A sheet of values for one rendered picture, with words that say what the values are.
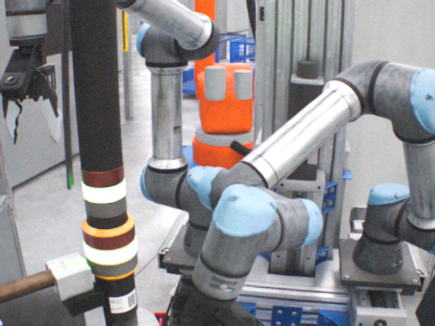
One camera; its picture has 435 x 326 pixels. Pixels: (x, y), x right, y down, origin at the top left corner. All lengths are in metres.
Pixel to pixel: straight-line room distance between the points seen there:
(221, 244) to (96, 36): 0.37
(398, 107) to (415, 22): 1.50
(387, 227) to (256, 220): 0.69
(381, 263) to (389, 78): 0.57
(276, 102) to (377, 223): 0.44
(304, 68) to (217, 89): 3.08
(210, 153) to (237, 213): 3.89
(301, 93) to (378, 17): 1.15
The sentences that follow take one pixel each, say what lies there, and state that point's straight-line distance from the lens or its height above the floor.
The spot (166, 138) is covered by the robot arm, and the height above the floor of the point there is 1.36.
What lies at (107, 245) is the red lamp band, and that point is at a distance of 0.36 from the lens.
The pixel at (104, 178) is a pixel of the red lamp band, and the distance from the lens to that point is 0.34.
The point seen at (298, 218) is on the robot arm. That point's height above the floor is 1.44.
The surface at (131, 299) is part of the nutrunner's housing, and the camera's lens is 0.40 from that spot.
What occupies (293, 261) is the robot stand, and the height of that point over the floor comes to 0.97.
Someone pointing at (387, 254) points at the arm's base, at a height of 1.10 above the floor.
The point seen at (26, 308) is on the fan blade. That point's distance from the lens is 0.61.
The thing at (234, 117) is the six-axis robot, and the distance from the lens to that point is 4.40.
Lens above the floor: 1.75
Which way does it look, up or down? 21 degrees down
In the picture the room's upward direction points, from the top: straight up
